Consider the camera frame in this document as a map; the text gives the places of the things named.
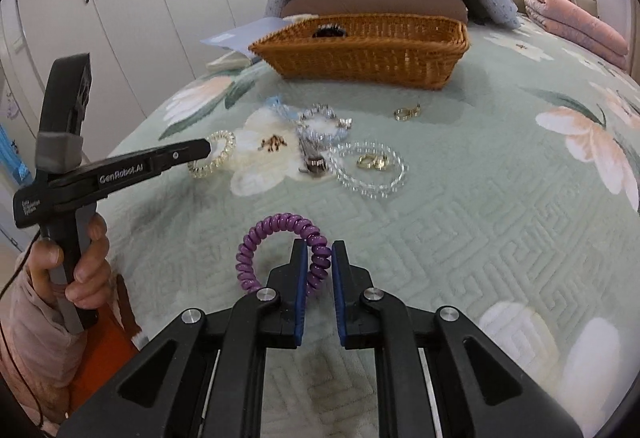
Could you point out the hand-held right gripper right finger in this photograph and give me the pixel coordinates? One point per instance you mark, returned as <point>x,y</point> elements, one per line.
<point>338,288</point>

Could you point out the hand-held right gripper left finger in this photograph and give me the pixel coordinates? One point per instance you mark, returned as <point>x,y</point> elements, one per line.
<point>300,288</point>

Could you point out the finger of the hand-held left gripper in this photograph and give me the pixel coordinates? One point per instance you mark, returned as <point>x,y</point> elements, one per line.
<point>187,152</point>

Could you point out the person's left forearm pink sleeve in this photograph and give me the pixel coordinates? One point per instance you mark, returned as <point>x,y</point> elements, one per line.
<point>35,348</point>

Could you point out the person's left hand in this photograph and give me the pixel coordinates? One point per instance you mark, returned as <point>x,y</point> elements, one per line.
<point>95,258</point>

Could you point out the blue packet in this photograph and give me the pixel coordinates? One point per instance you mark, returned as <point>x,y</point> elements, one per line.
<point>11,152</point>

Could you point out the dark metal hair clip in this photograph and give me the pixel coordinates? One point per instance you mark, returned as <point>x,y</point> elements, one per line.
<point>314,163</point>

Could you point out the gold earrings with pearl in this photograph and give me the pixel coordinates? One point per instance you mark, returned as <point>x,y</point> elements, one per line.
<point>372,161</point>

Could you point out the light blue booklet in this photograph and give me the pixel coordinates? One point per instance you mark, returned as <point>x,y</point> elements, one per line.
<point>245,31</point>

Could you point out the white wardrobe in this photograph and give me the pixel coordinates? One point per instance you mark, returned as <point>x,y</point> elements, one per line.
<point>150,7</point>

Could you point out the green floral bedspread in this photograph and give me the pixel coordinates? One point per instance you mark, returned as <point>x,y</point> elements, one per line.
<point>475,218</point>

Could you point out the gold hoop earrings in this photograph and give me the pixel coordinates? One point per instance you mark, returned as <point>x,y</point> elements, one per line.
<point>402,113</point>

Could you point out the brown wicker basket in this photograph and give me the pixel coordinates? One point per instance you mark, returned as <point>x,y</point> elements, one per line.
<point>360,52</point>

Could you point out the orange garment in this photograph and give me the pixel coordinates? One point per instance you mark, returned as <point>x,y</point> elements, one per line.
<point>102,358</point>

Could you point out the pink folded quilt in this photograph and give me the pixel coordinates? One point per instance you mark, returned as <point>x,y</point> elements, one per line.
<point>575,20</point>

